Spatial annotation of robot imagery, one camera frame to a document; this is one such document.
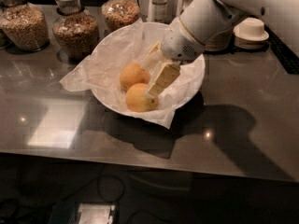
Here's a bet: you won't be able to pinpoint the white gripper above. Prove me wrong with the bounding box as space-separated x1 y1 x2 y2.
140 18 205 98

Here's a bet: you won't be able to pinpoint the orange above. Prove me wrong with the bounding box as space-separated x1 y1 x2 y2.
120 63 150 91
125 83 159 112

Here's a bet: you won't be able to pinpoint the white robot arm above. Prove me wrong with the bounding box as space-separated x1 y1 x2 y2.
141 0 299 97

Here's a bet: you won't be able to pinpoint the white bowl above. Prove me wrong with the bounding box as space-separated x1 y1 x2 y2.
91 21 206 117

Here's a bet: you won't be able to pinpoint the white stand behind bowl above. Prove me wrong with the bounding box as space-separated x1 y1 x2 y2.
138 0 183 23

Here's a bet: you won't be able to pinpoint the white crumpled paper liner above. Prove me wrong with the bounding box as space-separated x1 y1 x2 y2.
59 18 202 130

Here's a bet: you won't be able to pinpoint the tall stack paper bowls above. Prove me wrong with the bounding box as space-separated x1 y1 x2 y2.
206 29 233 52

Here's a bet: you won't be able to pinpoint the small glass bottle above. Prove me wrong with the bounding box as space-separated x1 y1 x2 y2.
151 0 167 23

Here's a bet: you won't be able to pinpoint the right glass cereal jar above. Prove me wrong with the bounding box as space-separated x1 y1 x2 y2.
102 0 140 32

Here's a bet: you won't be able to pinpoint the glass cereal jar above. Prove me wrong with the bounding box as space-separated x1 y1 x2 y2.
52 0 100 61
102 0 140 32
0 0 50 52

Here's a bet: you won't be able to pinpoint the middle glass cereal jar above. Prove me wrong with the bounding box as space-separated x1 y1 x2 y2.
52 0 100 61

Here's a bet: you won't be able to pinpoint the short stack paper bowls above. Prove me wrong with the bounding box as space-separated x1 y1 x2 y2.
233 18 269 49

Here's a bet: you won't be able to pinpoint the left glass cereal jar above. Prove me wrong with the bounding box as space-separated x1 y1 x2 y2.
0 0 50 52

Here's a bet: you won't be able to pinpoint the far left glass jar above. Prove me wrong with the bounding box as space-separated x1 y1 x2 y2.
0 7 11 49

